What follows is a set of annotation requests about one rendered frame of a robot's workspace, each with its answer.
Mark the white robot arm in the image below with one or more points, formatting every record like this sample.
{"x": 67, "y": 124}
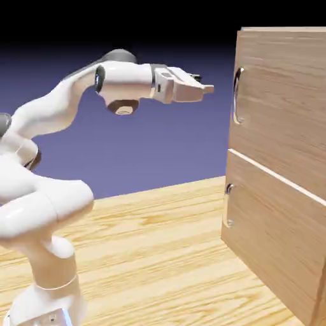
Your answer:
{"x": 48, "y": 112}

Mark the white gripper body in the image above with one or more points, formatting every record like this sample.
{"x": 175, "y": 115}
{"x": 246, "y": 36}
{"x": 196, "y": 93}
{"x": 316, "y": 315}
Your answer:
{"x": 186, "y": 87}

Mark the light wood cabinet door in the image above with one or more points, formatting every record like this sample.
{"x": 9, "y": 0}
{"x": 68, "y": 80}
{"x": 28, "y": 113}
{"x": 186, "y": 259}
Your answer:
{"x": 280, "y": 112}
{"x": 270, "y": 229}

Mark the light wood cabinet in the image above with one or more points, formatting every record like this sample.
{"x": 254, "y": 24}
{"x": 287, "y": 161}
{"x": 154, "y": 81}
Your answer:
{"x": 280, "y": 163}

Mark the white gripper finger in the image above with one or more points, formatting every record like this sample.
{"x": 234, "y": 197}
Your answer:
{"x": 195, "y": 76}
{"x": 208, "y": 89}

